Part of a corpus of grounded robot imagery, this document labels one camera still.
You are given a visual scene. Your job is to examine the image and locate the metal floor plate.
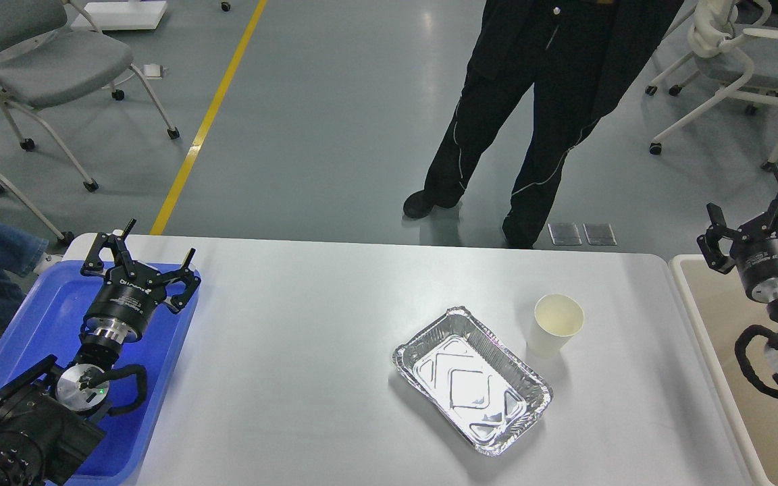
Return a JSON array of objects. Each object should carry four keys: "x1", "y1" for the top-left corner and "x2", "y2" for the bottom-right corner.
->
[
  {"x1": 547, "y1": 223, "x2": 583, "y2": 246},
  {"x1": 583, "y1": 223, "x2": 617, "y2": 246}
]

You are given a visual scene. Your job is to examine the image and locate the white power adapter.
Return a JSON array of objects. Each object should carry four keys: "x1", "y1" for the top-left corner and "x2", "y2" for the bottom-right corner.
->
[{"x1": 142, "y1": 63, "x2": 165, "y2": 80}]

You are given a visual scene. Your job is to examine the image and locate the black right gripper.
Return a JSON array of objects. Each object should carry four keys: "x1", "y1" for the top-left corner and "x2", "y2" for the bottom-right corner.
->
[{"x1": 697, "y1": 164, "x2": 778, "y2": 302}]

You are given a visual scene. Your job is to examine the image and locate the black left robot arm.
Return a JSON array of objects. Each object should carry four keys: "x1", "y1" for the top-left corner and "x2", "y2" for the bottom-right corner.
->
[{"x1": 0, "y1": 223, "x2": 203, "y2": 485}]

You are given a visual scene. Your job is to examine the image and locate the right metal floor plate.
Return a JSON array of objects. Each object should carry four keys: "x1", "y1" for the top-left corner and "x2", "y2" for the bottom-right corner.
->
[{"x1": 583, "y1": 223, "x2": 617, "y2": 246}]

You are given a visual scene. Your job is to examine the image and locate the blue plastic tray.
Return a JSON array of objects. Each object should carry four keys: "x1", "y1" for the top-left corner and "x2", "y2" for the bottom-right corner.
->
[{"x1": 0, "y1": 261, "x2": 199, "y2": 485}]

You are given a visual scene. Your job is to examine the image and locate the white office chair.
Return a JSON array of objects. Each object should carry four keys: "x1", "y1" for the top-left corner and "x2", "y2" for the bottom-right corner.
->
[{"x1": 645, "y1": 1, "x2": 778, "y2": 171}]

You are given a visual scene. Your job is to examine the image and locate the left metal floor plate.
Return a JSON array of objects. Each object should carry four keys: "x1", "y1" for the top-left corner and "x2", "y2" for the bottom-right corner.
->
[{"x1": 547, "y1": 223, "x2": 583, "y2": 246}]

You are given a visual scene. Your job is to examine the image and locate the aluminium foil tray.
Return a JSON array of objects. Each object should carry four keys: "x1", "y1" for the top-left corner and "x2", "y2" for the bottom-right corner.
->
[{"x1": 392, "y1": 306, "x2": 553, "y2": 456}]

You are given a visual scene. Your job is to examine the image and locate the white floor base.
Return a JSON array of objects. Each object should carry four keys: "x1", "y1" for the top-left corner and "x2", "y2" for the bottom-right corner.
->
[{"x1": 83, "y1": 1, "x2": 167, "y2": 32}]

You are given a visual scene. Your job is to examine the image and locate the grey chair with castors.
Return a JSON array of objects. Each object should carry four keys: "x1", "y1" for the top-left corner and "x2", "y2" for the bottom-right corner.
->
[{"x1": 0, "y1": 1, "x2": 180, "y2": 192}]

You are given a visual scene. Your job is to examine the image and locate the person in black clothes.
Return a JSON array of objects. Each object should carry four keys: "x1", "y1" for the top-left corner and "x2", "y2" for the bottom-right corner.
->
[{"x1": 403, "y1": 0, "x2": 685, "y2": 250}]

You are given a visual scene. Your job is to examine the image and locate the beige plastic bin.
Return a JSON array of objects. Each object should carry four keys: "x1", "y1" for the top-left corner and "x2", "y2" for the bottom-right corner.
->
[{"x1": 669, "y1": 254, "x2": 778, "y2": 486}]

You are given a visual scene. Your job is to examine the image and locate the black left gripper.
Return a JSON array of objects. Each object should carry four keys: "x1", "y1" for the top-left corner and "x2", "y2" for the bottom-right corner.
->
[{"x1": 80, "y1": 219, "x2": 201, "y2": 344}]

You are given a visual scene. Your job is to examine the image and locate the white paper cup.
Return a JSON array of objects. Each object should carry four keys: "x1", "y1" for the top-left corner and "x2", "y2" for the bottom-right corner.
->
[{"x1": 527, "y1": 294, "x2": 586, "y2": 358}]

